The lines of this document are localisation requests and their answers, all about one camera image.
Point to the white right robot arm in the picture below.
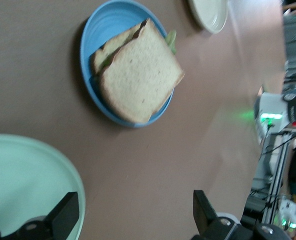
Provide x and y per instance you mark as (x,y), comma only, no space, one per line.
(270,105)

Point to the green lettuce leaf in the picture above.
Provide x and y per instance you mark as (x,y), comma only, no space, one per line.
(172,40)

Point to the brown toasted bread slice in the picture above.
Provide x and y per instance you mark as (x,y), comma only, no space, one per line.
(115,42)
(140,75)

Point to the pale green round plate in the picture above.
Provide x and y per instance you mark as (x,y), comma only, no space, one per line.
(25,180)

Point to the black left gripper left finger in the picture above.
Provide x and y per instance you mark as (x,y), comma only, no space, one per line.
(62,217)

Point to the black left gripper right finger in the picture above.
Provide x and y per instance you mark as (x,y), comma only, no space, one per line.
(205,217)

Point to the beige round plate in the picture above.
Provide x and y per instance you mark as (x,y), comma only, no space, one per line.
(208,15)

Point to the blue round plate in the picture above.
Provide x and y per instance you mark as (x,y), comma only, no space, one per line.
(105,22)

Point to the aluminium extrusion frame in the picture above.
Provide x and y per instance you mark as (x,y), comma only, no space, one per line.
(279,170)

